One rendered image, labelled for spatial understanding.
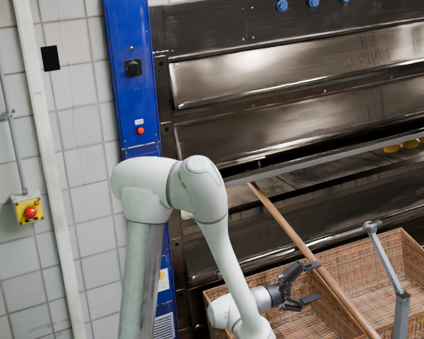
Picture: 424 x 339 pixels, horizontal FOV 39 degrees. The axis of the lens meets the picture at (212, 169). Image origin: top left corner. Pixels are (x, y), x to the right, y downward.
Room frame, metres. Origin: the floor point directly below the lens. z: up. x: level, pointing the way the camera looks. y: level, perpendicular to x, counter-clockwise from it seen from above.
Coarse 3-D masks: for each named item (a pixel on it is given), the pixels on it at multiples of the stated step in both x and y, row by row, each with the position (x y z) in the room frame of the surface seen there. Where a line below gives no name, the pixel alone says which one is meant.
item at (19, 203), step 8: (32, 192) 1.92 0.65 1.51; (16, 200) 1.86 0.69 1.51; (24, 200) 1.87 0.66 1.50; (32, 200) 1.88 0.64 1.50; (40, 200) 1.89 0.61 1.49; (16, 208) 1.86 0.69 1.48; (24, 208) 1.87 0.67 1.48; (40, 208) 1.89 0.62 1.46; (16, 216) 1.86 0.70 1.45; (24, 216) 1.86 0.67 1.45; (40, 216) 1.89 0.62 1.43; (24, 224) 1.87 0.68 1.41
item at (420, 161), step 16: (416, 160) 2.76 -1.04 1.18; (352, 176) 2.61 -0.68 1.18; (368, 176) 2.60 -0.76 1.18; (384, 176) 2.64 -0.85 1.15; (288, 192) 2.47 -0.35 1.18; (304, 192) 2.46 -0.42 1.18; (320, 192) 2.48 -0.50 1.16; (240, 208) 2.34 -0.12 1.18; (256, 208) 2.34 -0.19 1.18; (192, 224) 2.22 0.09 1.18
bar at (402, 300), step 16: (416, 208) 2.26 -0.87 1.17; (368, 224) 2.14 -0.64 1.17; (384, 224) 2.17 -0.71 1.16; (320, 240) 2.04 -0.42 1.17; (336, 240) 2.06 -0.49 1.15; (272, 256) 1.94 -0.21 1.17; (384, 256) 2.06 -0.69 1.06; (400, 288) 1.98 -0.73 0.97; (400, 304) 1.94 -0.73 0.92; (400, 320) 1.93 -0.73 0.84; (400, 336) 1.93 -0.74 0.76
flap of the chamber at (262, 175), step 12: (420, 120) 2.78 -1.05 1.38; (372, 132) 2.66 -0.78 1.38; (384, 132) 2.63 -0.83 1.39; (396, 132) 2.60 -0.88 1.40; (324, 144) 2.54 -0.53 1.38; (336, 144) 2.51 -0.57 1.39; (348, 144) 2.49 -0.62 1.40; (384, 144) 2.45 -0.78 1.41; (276, 156) 2.43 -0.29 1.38; (288, 156) 2.40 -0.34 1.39; (300, 156) 2.38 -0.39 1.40; (336, 156) 2.34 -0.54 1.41; (348, 156) 2.36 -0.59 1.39; (228, 168) 2.32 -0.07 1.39; (240, 168) 2.30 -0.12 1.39; (252, 168) 2.27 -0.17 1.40; (288, 168) 2.24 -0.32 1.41; (300, 168) 2.26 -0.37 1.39; (240, 180) 2.14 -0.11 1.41; (252, 180) 2.16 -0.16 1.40
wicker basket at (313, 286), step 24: (288, 264) 2.37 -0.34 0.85; (216, 288) 2.21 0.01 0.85; (312, 288) 2.35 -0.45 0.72; (288, 312) 2.30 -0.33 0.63; (312, 312) 2.34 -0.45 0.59; (336, 312) 2.18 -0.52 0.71; (216, 336) 2.08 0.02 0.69; (288, 336) 2.17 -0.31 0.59; (312, 336) 2.16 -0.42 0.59; (336, 336) 2.15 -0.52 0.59; (360, 336) 1.98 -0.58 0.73
